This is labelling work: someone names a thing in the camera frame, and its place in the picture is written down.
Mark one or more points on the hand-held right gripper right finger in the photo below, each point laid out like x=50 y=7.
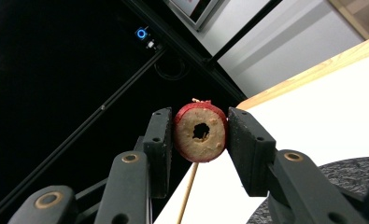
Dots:
x=250 y=149

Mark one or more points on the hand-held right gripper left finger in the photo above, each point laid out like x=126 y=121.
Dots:
x=158 y=149

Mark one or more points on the red cored fruit slice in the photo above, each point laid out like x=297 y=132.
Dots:
x=185 y=143

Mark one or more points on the thin bamboo skewer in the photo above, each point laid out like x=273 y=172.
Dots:
x=188 y=189

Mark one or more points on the black round plate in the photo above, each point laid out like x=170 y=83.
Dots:
x=344 y=171

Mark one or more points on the white board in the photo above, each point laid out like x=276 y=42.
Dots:
x=328 y=118

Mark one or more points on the wooden table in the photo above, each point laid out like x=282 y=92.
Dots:
x=313 y=73

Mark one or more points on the blue lit round button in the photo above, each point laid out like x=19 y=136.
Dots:
x=141 y=33

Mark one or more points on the white cabinet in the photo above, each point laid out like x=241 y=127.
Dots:
x=297 y=40

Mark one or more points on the black curtain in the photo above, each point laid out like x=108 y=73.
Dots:
x=48 y=77

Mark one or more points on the grey framed panel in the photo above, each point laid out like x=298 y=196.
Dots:
x=193 y=11

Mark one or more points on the light wooden desk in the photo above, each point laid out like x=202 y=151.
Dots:
x=362 y=15

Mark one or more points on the black metal frame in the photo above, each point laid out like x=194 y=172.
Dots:
x=190 y=46

